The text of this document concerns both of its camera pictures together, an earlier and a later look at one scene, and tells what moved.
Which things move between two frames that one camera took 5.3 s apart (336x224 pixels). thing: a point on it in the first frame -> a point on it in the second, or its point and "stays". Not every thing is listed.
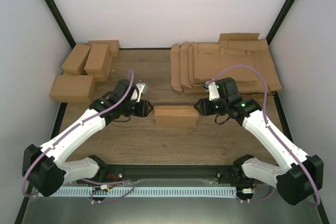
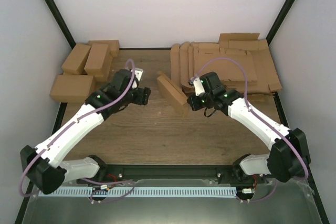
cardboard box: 114,46 stays
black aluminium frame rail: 129,173 stays
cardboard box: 75,62 stays
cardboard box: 175,116 -> 172,93
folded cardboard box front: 73,88 stays
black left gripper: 143,112 -> 143,97
